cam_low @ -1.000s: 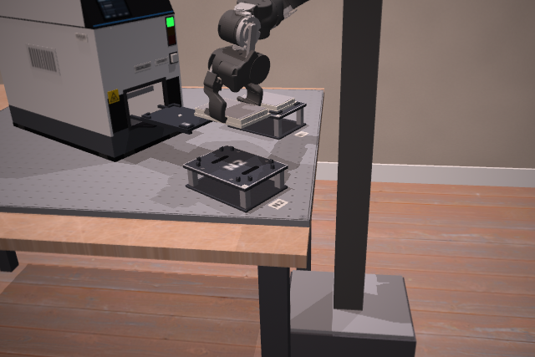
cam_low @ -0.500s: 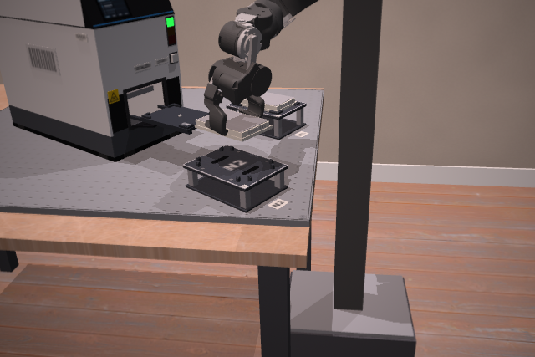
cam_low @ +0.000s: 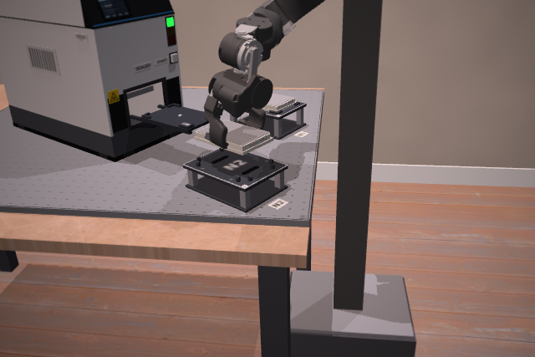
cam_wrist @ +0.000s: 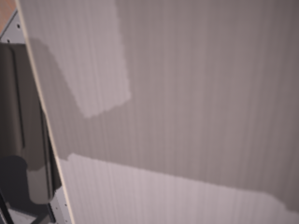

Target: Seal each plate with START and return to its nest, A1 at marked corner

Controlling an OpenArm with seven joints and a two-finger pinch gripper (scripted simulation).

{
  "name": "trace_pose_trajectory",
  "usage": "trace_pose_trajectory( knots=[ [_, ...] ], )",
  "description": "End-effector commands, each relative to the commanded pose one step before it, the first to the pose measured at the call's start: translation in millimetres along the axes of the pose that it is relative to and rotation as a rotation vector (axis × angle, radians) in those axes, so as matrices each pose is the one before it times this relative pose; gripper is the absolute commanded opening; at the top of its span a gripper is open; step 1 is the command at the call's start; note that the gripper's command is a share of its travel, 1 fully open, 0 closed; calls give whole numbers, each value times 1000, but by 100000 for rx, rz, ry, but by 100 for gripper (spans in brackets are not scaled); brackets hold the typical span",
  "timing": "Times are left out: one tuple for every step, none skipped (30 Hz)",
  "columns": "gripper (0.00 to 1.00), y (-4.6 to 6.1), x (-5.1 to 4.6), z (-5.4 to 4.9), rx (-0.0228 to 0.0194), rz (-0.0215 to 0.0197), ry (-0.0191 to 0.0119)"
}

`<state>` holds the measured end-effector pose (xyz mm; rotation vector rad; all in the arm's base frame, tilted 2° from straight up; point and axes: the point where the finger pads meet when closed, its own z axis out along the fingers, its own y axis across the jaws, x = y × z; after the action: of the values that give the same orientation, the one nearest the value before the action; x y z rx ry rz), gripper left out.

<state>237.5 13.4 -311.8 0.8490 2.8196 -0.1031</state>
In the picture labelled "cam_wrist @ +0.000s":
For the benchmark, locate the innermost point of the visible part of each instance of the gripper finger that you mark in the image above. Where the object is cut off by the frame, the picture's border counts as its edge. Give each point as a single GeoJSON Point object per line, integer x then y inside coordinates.
{"type": "Point", "coordinates": [24, 129]}

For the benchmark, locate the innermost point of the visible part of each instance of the grey perforated base plate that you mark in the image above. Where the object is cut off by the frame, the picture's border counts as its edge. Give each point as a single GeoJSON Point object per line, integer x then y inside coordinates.
{"type": "Point", "coordinates": [12, 33]}

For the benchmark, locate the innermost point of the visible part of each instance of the black plate nest on grey legs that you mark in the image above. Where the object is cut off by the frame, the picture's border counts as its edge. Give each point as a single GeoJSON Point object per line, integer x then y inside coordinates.
{"type": "Point", "coordinates": [15, 195]}

